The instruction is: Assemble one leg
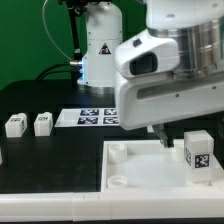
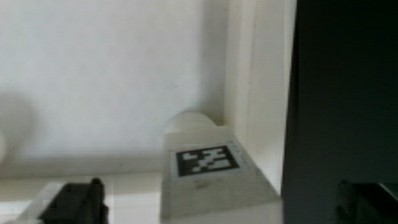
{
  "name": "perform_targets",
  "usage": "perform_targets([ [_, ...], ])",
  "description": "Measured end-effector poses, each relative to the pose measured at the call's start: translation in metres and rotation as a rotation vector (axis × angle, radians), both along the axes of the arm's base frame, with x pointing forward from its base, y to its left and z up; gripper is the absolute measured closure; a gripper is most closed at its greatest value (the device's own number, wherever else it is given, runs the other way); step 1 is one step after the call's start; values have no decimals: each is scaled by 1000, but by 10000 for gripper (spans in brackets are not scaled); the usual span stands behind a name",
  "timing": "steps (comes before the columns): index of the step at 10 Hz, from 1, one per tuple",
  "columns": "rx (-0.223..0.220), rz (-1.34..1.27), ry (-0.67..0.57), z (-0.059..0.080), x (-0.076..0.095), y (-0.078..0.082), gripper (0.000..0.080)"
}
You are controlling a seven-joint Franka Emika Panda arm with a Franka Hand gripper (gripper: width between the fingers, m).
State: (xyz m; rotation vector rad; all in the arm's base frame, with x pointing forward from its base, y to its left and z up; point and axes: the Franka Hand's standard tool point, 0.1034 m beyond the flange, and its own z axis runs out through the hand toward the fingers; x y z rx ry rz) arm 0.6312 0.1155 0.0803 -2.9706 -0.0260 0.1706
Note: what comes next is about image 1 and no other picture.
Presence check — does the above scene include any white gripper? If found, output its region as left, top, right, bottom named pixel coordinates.
left=115, top=72, right=224, bottom=148

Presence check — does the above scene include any white square tabletop part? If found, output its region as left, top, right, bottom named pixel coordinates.
left=100, top=139, right=224, bottom=193

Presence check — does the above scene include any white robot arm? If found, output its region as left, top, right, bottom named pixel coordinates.
left=79, top=0, right=224, bottom=130

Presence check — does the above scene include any white L-shaped fence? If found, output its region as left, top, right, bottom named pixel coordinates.
left=0, top=188, right=224, bottom=222

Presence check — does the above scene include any white sheet with tags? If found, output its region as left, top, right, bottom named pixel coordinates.
left=55, top=108, right=119, bottom=127

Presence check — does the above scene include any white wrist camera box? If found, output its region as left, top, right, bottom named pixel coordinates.
left=115, top=30, right=180, bottom=78

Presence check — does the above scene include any black cable bundle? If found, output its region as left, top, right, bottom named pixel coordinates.
left=35, top=61, right=83, bottom=81

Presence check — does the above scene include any white cable left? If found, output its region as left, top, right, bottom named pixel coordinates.
left=41, top=0, right=73, bottom=62

